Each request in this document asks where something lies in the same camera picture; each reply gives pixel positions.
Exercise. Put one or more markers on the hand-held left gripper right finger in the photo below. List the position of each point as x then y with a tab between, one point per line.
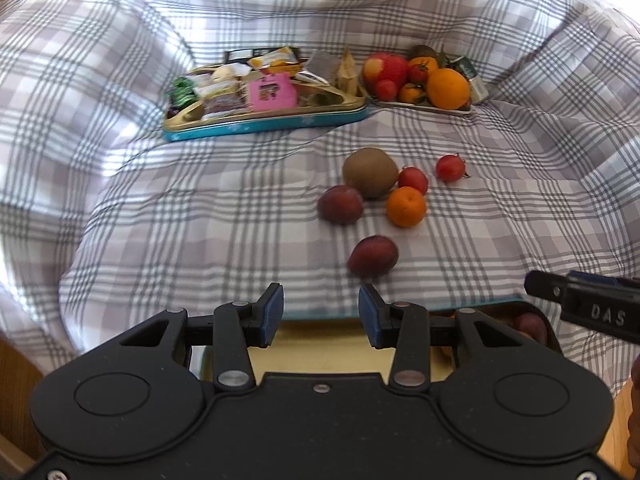
372	316

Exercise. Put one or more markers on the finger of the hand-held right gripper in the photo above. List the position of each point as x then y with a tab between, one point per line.
605	280
547	286

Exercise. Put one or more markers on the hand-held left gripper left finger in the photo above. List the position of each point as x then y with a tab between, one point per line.
270	316

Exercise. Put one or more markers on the dark red plum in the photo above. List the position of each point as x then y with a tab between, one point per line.
341	204
531	326
373	256

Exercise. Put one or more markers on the gold tin lid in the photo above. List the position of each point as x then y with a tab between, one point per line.
320	350

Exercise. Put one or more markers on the red cherry tomato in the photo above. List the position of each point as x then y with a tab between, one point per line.
386	89
413	180

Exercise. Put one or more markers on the grey plaid blanket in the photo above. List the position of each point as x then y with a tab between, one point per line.
150	185

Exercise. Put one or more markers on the blue snack tin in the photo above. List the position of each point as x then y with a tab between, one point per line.
260	124

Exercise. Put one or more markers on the white plate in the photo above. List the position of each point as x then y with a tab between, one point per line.
420	107

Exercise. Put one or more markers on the brown snack packet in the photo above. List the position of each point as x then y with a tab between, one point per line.
222	104

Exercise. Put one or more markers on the green drink can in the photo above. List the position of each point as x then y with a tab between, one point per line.
471	80

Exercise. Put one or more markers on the big orange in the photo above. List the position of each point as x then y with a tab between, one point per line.
448	88

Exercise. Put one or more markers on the pink snack packet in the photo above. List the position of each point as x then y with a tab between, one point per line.
272	91

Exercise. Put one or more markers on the small mandarin with leaf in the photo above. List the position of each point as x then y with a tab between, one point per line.
411	94

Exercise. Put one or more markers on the tan paper packet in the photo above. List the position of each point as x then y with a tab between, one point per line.
348	76

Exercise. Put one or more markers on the green candy wrapper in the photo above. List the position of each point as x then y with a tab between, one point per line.
182	91

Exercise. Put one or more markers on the red apple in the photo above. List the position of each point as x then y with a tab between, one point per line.
385	69

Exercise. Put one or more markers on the red tomato with green stem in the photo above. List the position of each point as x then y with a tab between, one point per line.
419	72

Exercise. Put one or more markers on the silver foil packet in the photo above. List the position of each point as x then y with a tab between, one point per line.
320	66

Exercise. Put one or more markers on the yellow snack packet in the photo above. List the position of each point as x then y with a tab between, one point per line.
277	57

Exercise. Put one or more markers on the black snack packet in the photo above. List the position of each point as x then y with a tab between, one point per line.
239	55

